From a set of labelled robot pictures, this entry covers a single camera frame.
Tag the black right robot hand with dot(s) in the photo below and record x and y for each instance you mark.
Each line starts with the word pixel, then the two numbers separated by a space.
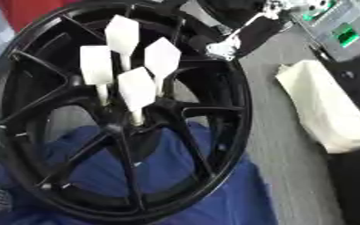
pixel 260 32

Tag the black spoked wheel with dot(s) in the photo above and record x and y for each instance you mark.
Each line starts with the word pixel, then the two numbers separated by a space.
pixel 45 88

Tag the white folded cloth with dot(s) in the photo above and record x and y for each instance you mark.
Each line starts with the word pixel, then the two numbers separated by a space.
pixel 326 108

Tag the red fabric object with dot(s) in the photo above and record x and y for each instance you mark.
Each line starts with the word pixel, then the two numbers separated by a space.
pixel 27 11

